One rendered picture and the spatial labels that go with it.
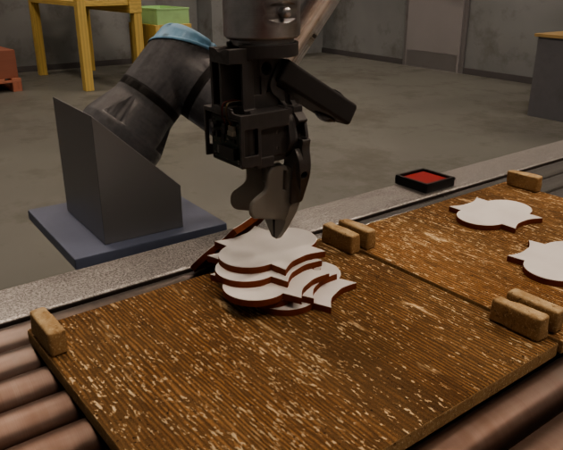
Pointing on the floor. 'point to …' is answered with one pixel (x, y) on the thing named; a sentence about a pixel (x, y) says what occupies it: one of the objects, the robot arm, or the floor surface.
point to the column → (52, 214)
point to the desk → (558, 78)
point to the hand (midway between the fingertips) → (281, 224)
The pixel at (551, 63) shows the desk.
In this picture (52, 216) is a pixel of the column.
